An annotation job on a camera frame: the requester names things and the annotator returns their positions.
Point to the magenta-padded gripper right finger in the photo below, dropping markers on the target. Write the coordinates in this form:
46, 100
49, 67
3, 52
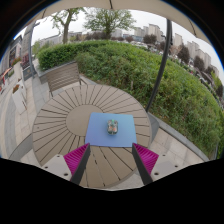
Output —
146, 159

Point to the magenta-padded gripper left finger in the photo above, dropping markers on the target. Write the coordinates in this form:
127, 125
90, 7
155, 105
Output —
77, 159

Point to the transparent computer mouse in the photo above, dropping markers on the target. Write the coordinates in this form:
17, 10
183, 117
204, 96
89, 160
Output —
112, 127

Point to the blue mouse pad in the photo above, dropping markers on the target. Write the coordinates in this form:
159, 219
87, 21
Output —
96, 133

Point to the white planter with flowers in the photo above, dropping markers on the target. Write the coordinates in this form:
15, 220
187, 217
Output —
17, 70
19, 100

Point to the grey slatted wooden chair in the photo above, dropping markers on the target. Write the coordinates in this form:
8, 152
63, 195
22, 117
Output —
63, 76

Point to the dark curved parasol pole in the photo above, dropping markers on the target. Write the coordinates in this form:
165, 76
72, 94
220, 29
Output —
161, 66

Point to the dark building with shopfront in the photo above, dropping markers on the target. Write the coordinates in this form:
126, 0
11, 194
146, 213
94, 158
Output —
10, 63

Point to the group of high-rise buildings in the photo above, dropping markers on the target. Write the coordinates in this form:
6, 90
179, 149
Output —
193, 50

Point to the tall grey sign pillar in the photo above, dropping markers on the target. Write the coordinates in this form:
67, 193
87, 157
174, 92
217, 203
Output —
27, 50

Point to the bare-trunked sparse tree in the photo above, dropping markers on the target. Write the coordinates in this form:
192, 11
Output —
66, 23

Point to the round leafy green tree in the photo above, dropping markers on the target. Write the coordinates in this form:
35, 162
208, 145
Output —
108, 20

